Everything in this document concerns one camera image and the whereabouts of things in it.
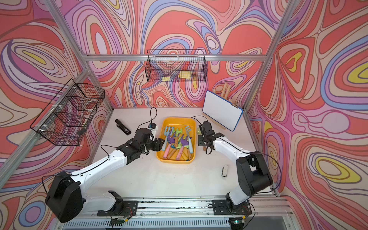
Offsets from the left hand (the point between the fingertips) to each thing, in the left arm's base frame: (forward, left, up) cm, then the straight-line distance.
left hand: (162, 140), depth 83 cm
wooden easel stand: (+28, -38, +12) cm, 49 cm away
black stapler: (+16, +30, -11) cm, 35 cm away
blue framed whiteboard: (+20, -38, +5) cm, 43 cm away
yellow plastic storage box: (+25, -8, -13) cm, 29 cm away
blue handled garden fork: (+13, 0, -12) cm, 18 cm away
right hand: (+3, -27, -8) cm, 28 cm away
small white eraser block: (-14, -37, -12) cm, 41 cm away
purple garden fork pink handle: (+7, -4, -11) cm, 14 cm away
